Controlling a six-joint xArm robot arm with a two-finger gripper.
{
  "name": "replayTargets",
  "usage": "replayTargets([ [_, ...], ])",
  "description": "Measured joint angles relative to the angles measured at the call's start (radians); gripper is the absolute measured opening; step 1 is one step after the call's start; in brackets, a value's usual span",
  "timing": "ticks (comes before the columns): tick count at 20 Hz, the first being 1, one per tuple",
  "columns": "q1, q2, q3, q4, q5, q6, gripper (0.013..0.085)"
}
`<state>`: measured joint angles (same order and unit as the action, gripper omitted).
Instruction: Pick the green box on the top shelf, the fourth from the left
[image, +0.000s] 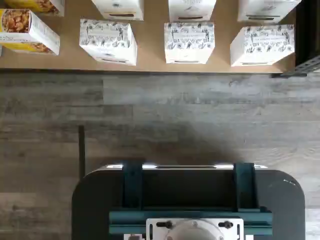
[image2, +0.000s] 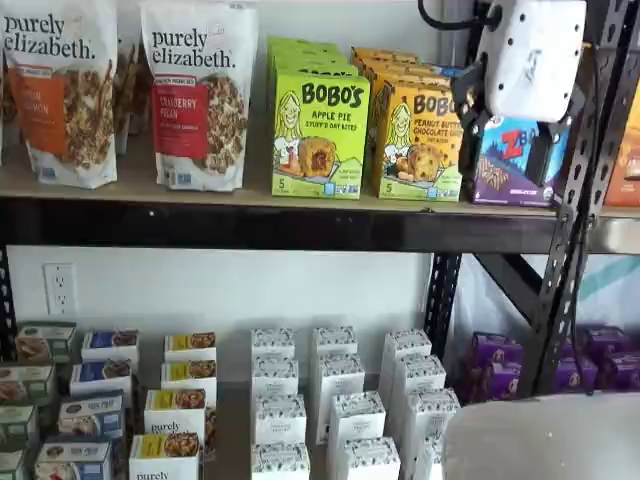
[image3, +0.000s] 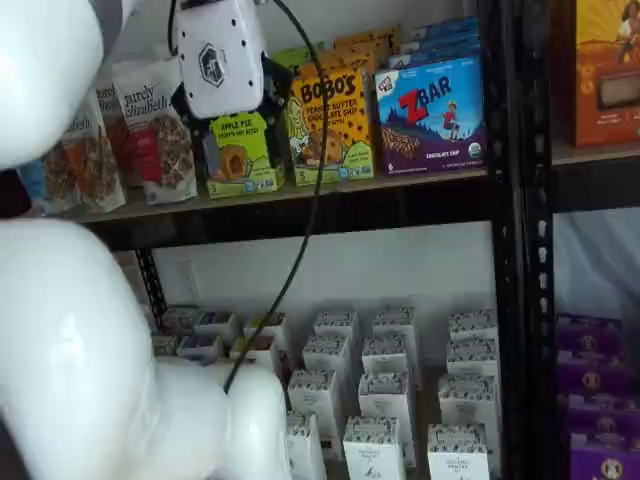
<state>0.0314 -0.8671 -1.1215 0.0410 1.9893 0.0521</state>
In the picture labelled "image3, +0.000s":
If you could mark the green Bobo's apple pie box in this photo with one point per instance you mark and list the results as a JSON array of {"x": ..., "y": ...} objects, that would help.
[
  {"x": 240, "y": 170},
  {"x": 295, "y": 67},
  {"x": 290, "y": 52}
]

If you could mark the black metal shelving rack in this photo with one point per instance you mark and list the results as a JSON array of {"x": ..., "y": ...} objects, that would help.
[
  {"x": 542, "y": 250},
  {"x": 350, "y": 215}
]

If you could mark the blue purple Zbar box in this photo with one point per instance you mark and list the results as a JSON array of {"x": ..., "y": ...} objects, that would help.
[
  {"x": 445, "y": 27},
  {"x": 440, "y": 43},
  {"x": 435, "y": 59},
  {"x": 430, "y": 120}
]

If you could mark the orange label pumpkin granola bag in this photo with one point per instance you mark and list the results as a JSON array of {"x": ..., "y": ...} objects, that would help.
[{"x": 85, "y": 170}]

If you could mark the purple cardboard box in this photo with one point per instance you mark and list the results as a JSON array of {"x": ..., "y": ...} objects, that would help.
[
  {"x": 605, "y": 462},
  {"x": 605, "y": 417},
  {"x": 590, "y": 375},
  {"x": 590, "y": 335}
]

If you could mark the yellow Bobo's peanut butter box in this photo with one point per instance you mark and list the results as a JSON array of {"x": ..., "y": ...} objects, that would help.
[
  {"x": 370, "y": 47},
  {"x": 362, "y": 64},
  {"x": 345, "y": 145},
  {"x": 365, "y": 34}
]

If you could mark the red label cranberry granola bag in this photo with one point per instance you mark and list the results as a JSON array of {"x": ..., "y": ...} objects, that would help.
[{"x": 160, "y": 150}]

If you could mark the yellow label granola box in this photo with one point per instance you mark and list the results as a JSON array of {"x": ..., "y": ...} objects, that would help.
[
  {"x": 272, "y": 325},
  {"x": 262, "y": 352}
]

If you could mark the green label granola box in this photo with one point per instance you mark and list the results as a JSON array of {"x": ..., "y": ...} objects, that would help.
[{"x": 165, "y": 345}]

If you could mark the white plastic sheet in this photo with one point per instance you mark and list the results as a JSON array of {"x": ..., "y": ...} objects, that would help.
[{"x": 595, "y": 265}]

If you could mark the blue label granola box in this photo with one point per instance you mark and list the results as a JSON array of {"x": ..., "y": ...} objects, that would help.
[
  {"x": 215, "y": 322},
  {"x": 197, "y": 346}
]

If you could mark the orange cardboard box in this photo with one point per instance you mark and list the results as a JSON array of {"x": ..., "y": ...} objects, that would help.
[{"x": 605, "y": 120}]

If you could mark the white patterned pantry box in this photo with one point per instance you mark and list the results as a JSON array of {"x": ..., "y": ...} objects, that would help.
[
  {"x": 381, "y": 397},
  {"x": 325, "y": 355},
  {"x": 472, "y": 357},
  {"x": 305, "y": 450},
  {"x": 371, "y": 450},
  {"x": 472, "y": 325},
  {"x": 457, "y": 455},
  {"x": 335, "y": 325},
  {"x": 467, "y": 400},
  {"x": 394, "y": 322},
  {"x": 384, "y": 355},
  {"x": 312, "y": 395}
]

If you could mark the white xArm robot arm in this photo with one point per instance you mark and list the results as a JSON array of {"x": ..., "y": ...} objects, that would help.
[{"x": 65, "y": 325}]

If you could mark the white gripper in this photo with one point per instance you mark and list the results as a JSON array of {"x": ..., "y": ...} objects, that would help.
[{"x": 220, "y": 60}]

